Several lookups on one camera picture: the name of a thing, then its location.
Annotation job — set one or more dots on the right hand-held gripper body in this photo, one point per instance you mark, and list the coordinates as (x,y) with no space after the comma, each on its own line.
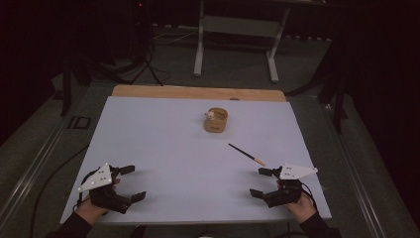
(287,193)

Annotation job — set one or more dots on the black tripod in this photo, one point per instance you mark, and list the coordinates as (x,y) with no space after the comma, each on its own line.
(146,64)

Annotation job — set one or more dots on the black stand post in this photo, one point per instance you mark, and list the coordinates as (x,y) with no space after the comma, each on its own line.
(67,92)
(338,109)

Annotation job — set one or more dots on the small white figure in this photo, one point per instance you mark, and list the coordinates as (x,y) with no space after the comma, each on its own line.
(209,115)

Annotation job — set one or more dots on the person's right hand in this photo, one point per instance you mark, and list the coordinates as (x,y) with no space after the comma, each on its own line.
(302,210)

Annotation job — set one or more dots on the black equipment tower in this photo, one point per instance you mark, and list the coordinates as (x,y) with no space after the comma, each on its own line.
(138,20)

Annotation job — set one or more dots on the white metal desk frame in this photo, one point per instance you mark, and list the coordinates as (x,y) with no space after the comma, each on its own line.
(198,49)

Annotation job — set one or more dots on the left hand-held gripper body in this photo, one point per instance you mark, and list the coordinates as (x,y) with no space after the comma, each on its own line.
(103,193)

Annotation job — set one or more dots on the person's left hand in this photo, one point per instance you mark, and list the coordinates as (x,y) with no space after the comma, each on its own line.
(87,211)

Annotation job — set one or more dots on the wooden table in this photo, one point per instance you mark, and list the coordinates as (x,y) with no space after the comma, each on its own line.
(198,92)

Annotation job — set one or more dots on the white board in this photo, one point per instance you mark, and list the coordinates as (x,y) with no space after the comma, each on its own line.
(181,165)

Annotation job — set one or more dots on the metal floor rail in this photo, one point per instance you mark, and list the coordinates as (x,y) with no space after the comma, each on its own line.
(353,165)
(31,168)

